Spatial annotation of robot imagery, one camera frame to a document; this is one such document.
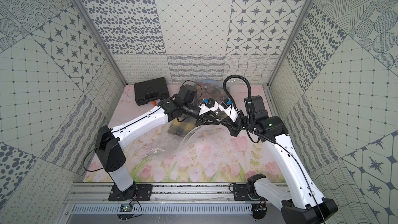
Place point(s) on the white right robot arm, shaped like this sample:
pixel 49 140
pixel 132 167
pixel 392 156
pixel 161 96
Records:
pixel 275 137

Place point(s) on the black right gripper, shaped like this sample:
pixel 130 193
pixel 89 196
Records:
pixel 231 126

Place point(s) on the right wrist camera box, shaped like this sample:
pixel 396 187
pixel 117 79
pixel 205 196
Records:
pixel 258 110

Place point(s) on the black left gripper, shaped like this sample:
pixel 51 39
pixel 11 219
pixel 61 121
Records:
pixel 200 118

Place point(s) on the red plaid shirt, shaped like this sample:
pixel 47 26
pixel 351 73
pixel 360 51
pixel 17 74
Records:
pixel 211 90

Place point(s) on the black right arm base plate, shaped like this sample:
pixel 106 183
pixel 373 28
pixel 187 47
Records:
pixel 240 192

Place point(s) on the yellow plaid shirt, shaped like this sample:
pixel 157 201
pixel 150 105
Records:
pixel 181 129

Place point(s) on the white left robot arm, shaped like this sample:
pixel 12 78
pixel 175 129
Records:
pixel 111 142

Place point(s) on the black plastic tool case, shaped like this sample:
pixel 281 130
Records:
pixel 151 90

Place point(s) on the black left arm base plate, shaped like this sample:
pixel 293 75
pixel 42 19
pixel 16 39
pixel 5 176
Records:
pixel 140 192

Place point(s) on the aluminium mounting rail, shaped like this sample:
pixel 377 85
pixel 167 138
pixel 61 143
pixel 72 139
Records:
pixel 192 193

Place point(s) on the clear plastic vacuum bag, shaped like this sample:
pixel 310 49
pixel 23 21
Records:
pixel 169 138

